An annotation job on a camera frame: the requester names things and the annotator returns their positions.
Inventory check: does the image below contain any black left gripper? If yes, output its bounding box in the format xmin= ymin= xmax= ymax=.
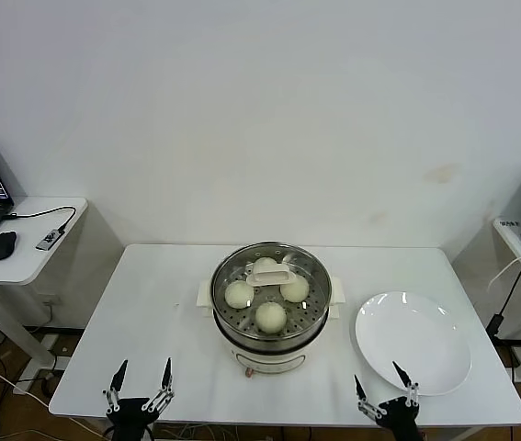
xmin=102 ymin=356 xmax=176 ymax=441

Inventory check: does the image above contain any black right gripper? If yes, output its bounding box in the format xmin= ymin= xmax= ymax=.
xmin=353 ymin=360 xmax=427 ymax=441

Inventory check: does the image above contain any white steamed baozi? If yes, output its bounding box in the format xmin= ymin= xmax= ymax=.
xmin=224 ymin=280 xmax=255 ymax=309
xmin=253 ymin=256 xmax=282 ymax=277
xmin=279 ymin=277 xmax=311 ymax=304
xmin=255 ymin=301 xmax=288 ymax=335

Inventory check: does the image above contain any round glass pot lid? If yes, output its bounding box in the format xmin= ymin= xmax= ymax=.
xmin=210 ymin=242 xmax=334 ymax=342

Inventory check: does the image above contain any perforated steel steamer basket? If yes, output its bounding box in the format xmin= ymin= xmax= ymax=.
xmin=209 ymin=241 xmax=334 ymax=353

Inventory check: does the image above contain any round white plate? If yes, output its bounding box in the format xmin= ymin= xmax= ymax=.
xmin=355 ymin=291 xmax=473 ymax=396

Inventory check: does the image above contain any cream electric cooking pot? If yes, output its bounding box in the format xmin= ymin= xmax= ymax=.
xmin=195 ymin=275 xmax=348 ymax=379

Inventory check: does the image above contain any white rounded side table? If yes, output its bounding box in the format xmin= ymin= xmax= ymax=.
xmin=0 ymin=196 xmax=90 ymax=368

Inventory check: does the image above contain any small grey usb hub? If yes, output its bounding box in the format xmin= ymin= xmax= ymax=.
xmin=35 ymin=227 xmax=67 ymax=252

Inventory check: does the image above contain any black computer mouse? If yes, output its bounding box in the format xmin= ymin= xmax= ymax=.
xmin=0 ymin=231 xmax=18 ymax=262

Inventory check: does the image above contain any thin white wire bundle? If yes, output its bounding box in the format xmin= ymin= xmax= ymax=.
xmin=156 ymin=423 xmax=243 ymax=441

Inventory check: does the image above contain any black cable with adapter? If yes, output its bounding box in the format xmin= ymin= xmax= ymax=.
xmin=486 ymin=256 xmax=521 ymax=345

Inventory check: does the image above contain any black usb cable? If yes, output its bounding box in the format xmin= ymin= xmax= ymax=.
xmin=5 ymin=206 xmax=77 ymax=231

